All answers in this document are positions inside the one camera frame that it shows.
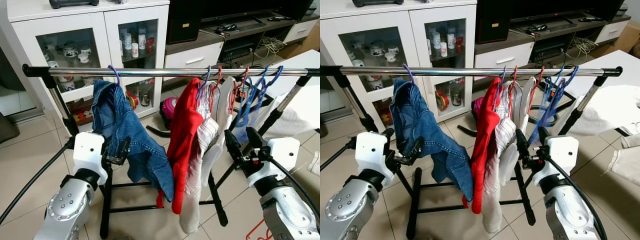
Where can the blue hanger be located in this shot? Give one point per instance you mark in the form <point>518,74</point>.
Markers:
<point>261,82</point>
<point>555,82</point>
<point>570,76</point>
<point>501,79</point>
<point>276,76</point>
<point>206,79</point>

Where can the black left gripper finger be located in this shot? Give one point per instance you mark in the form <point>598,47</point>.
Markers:
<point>417,146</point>
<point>125,146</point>

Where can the chrome and black clothes rack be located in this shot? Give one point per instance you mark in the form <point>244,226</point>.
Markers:
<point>175,72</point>
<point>475,71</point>

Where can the pink vacuum cleaner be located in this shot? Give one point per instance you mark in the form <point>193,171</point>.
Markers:
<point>478,107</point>
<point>169,107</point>

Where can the red hanger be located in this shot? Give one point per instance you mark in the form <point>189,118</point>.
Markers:
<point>245,75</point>
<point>514,75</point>
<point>260,227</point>
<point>539,77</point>
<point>218,75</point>

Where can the brown cardboard carton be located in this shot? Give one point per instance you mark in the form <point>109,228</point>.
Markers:
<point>627,37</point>

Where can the plain red garment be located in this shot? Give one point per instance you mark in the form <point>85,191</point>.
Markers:
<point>182,135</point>
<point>484,140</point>

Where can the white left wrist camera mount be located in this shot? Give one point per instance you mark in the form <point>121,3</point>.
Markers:
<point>89,152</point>
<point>372,152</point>

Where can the grey television stand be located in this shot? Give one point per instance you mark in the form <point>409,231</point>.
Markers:
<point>195,55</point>
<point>502,55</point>

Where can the purple hanger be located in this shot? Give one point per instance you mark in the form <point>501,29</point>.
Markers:
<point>411,74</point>
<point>118,76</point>

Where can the black television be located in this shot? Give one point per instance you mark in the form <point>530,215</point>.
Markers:
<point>250,7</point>
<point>560,7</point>

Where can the white striped garment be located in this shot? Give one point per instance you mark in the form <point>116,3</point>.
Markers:
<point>207,132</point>
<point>505,135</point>

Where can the white teapot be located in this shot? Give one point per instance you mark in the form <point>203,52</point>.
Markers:
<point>376,50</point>
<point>70,50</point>

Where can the black speaker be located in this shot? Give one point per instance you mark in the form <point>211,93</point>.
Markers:
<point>492,22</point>
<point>184,22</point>

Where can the black flat device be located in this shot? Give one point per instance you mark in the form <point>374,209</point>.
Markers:
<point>377,2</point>
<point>72,3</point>

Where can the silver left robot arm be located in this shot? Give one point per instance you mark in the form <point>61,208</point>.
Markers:
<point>67,205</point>
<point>352,210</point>

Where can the blue denim garment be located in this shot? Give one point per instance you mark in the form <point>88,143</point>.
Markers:
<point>130,135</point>
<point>430,135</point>

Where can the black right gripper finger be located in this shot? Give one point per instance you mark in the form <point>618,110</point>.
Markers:
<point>255,140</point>
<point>523,144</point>
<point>233,145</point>
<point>544,137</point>

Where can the white patched jeans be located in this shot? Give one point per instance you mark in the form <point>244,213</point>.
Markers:
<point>315,162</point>
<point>625,157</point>

